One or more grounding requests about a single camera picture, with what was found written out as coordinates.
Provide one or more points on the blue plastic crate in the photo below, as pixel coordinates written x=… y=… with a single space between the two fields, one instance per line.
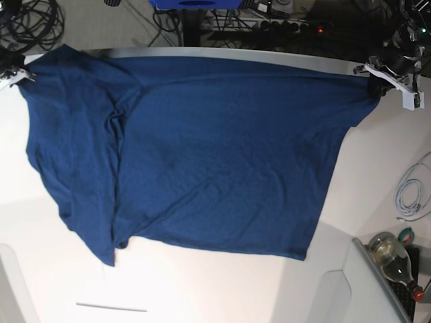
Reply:
x=196 y=4

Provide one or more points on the clear glass bottle red cap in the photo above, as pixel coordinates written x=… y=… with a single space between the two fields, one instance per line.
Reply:
x=391 y=257

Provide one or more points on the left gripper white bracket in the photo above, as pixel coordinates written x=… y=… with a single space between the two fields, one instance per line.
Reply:
x=398 y=72

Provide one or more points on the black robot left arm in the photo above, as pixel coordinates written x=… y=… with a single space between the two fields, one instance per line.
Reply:
x=404 y=54

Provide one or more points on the black power strip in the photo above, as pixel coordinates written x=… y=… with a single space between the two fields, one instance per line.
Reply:
x=290 y=27

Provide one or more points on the dark blue t-shirt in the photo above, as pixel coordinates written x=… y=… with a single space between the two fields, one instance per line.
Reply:
x=212 y=154

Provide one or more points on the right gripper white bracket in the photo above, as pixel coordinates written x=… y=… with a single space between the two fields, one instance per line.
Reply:
x=13 y=75

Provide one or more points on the black table leg post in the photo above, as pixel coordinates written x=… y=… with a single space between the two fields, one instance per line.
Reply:
x=191 y=21

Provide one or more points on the green tape roll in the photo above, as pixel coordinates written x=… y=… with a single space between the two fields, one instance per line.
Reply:
x=406 y=236

